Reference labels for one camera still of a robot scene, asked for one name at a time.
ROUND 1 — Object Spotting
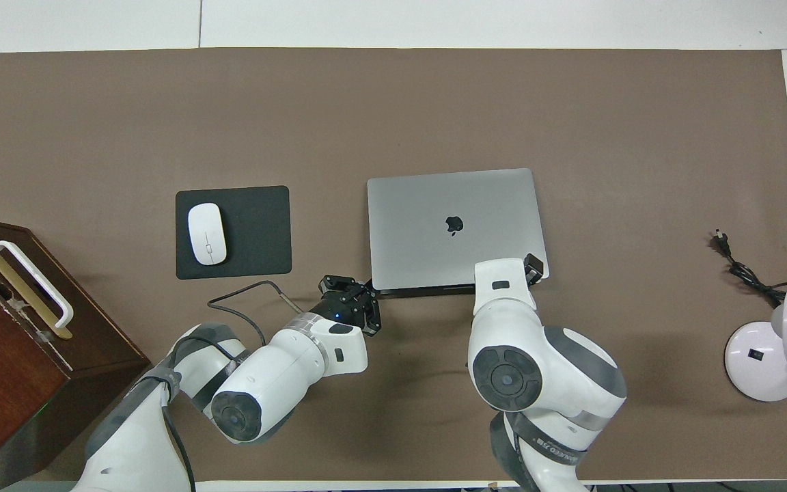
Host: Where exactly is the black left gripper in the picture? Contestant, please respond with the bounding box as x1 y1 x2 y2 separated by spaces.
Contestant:
312 253 544 336

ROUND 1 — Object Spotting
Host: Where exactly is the silver laptop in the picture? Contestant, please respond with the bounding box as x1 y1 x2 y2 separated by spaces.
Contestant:
366 168 550 296

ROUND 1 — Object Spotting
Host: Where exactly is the black mouse pad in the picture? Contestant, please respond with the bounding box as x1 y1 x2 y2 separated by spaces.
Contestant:
175 185 292 280

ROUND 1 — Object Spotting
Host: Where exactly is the brown table mat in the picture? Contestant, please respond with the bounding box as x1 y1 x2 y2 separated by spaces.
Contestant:
0 48 787 482

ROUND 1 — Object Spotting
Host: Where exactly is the white computer mouse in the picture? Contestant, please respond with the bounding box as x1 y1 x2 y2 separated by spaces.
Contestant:
187 203 227 266

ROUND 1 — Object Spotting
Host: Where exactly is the white desk lamp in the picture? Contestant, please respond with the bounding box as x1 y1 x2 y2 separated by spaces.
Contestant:
724 282 787 402

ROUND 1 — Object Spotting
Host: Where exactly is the dark brown wooden box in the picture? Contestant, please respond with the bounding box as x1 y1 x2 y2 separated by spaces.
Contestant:
0 213 152 489

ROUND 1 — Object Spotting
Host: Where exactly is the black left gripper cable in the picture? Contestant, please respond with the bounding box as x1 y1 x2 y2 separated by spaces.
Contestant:
158 280 299 492

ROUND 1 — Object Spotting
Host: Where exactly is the black lamp power cable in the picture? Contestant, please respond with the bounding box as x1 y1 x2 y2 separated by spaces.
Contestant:
713 230 787 308

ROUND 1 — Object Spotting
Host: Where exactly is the white box handle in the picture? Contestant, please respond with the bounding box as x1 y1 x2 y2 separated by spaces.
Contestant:
0 241 74 329

